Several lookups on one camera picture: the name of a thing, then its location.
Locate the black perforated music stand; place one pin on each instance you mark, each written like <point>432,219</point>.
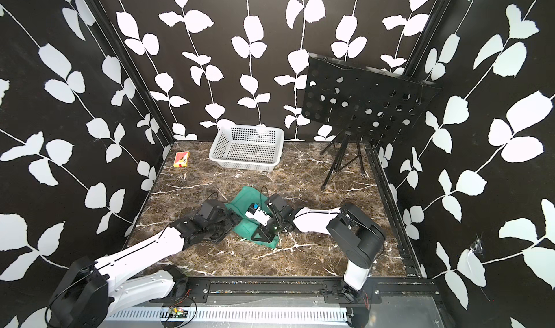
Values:
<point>363,103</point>

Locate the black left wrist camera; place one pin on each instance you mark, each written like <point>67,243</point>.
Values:
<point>211,209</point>

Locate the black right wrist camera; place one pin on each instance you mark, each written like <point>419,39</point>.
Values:
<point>269,209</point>

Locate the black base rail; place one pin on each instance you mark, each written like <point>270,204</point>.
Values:
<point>375,290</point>

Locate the white plastic perforated basket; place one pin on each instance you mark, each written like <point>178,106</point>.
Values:
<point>248,147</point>

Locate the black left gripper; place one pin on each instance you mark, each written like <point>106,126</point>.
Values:
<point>230,224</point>

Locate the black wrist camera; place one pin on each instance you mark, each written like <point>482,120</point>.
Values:
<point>269,209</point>
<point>211,209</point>

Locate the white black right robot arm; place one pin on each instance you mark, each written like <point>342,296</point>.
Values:
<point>356,234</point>

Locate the green long pants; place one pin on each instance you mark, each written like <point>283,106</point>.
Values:
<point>239,205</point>

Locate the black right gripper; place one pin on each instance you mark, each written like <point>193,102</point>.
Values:
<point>262,231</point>

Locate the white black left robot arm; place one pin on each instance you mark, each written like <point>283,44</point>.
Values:
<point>92,290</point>

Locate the small green circuit board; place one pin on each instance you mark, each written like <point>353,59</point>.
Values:
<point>178,313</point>

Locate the white slotted cable duct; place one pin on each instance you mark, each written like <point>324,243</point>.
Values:
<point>287,315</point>

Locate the yellow red playing card box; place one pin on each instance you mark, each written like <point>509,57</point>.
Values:
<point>181,160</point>

